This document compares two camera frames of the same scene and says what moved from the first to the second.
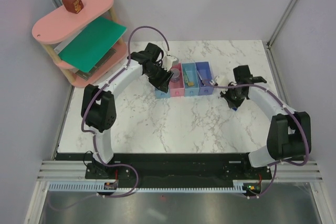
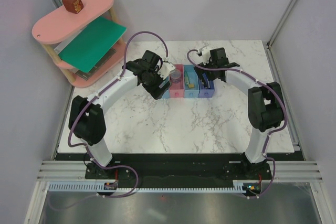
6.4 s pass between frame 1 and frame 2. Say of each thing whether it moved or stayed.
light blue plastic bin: stayed
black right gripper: moved
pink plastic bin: stayed
